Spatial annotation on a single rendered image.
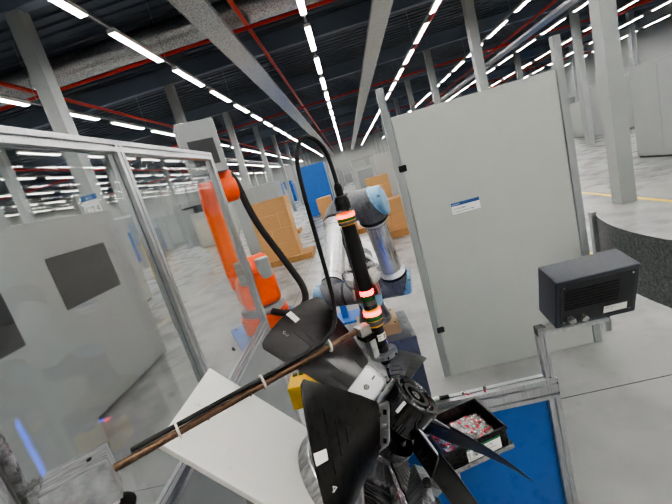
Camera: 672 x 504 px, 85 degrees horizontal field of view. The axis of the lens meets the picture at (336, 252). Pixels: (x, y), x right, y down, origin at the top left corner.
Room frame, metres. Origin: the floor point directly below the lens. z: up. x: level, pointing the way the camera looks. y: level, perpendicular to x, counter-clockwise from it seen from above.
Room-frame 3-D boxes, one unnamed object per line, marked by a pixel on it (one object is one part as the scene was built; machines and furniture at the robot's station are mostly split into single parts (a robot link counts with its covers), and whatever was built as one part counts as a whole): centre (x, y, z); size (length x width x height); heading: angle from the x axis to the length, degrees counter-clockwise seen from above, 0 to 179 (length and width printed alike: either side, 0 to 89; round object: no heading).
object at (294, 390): (1.22, 0.22, 1.02); 0.16 x 0.10 x 0.11; 85
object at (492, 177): (2.54, -1.16, 1.10); 1.21 x 0.05 x 2.20; 85
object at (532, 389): (1.18, -0.18, 0.82); 0.90 x 0.04 x 0.08; 85
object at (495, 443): (1.01, -0.23, 0.85); 0.22 x 0.17 x 0.07; 101
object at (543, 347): (1.14, -0.60, 0.96); 0.03 x 0.03 x 0.20; 85
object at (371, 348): (0.83, -0.04, 1.33); 0.09 x 0.07 x 0.10; 120
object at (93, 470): (0.52, 0.50, 1.38); 0.10 x 0.07 x 0.08; 120
